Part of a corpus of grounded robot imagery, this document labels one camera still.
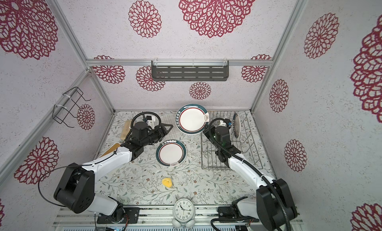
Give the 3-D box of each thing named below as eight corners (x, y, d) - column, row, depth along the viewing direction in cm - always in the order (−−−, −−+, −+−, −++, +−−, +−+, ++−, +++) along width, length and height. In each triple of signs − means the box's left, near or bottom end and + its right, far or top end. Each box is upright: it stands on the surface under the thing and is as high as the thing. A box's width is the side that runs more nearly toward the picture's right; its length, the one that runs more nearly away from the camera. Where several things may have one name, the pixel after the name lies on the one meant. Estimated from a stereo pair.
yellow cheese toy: (162, 187, 85) (161, 186, 83) (163, 178, 88) (162, 177, 86) (172, 187, 85) (171, 186, 83) (172, 178, 88) (172, 177, 86)
